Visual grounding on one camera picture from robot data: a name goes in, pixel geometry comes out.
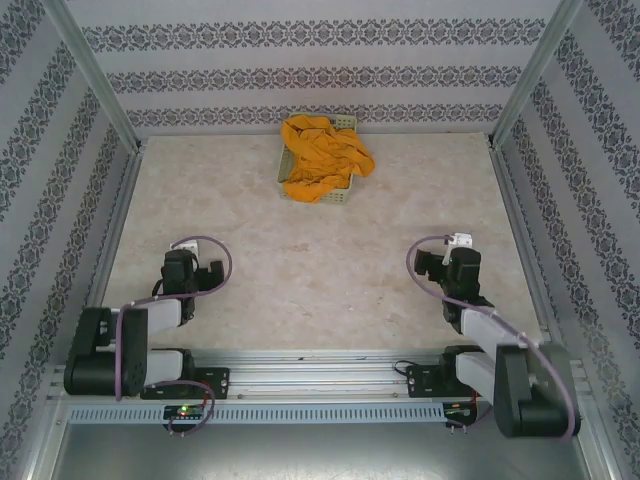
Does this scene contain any pale green perforated plastic basket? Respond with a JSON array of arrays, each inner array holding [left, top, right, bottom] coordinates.
[[276, 113, 359, 207]]

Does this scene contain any orange t-shirt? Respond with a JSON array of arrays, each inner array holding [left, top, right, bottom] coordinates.
[[280, 113, 376, 204]]

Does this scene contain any grey sheet metal panel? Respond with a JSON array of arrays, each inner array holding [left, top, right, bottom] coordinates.
[[29, 422, 614, 480]]

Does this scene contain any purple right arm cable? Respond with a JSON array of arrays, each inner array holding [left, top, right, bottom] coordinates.
[[405, 234, 576, 442]]

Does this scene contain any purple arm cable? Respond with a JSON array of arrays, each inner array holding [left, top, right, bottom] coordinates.
[[405, 234, 576, 442], [114, 235, 234, 435]]

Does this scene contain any aluminium right side rail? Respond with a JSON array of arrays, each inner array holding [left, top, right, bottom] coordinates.
[[491, 142, 570, 354]]

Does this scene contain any aluminium rail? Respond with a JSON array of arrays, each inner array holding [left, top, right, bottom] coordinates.
[[67, 142, 147, 361], [491, 142, 570, 354]]

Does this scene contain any aluminium left side rail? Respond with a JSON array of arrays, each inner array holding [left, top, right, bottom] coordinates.
[[67, 142, 147, 361]]

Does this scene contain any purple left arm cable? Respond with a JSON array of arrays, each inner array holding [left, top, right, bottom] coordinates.
[[114, 235, 234, 435]]

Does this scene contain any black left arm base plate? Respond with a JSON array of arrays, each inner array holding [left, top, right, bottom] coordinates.
[[139, 367, 231, 401]]

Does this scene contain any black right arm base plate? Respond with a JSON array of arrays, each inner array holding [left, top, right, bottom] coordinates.
[[405, 363, 446, 399]]

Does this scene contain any grey slotted cable duct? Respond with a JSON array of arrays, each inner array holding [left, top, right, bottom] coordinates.
[[66, 402, 447, 426]]

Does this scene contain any aluminium right frame post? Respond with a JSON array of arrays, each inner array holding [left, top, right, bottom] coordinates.
[[489, 0, 584, 147]]

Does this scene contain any aluminium frame post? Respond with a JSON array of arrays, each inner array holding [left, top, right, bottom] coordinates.
[[42, 0, 144, 154], [489, 0, 584, 147]]

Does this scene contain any aluminium left frame post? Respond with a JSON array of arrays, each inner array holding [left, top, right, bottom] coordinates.
[[42, 0, 144, 154]]

